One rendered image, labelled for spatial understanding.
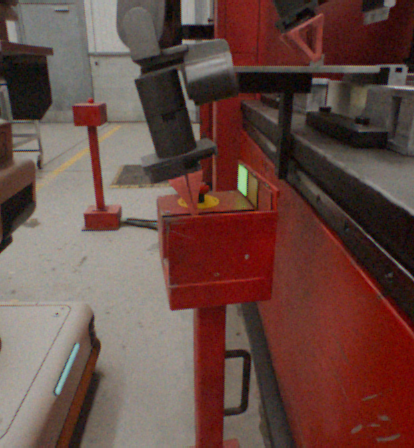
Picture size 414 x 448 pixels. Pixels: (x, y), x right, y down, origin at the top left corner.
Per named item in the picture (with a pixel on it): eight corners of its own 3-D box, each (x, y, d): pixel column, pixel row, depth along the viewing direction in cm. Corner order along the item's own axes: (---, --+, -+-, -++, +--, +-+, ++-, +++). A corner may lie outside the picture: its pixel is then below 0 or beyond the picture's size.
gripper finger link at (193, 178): (215, 219, 54) (198, 155, 50) (166, 234, 53) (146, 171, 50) (205, 203, 60) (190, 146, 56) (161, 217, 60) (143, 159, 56)
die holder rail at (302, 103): (271, 101, 154) (273, 75, 150) (286, 101, 154) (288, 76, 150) (305, 114, 108) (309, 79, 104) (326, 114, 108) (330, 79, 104)
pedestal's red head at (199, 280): (159, 253, 75) (154, 163, 68) (238, 246, 78) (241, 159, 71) (169, 312, 57) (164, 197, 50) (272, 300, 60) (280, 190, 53)
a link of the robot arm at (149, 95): (136, 69, 51) (126, 72, 46) (185, 56, 50) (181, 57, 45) (151, 120, 54) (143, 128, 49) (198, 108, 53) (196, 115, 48)
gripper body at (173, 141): (220, 158, 51) (207, 102, 48) (146, 180, 50) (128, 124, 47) (210, 149, 57) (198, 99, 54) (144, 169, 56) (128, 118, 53)
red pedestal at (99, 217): (88, 220, 272) (73, 97, 239) (123, 219, 273) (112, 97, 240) (80, 231, 253) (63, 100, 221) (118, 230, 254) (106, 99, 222)
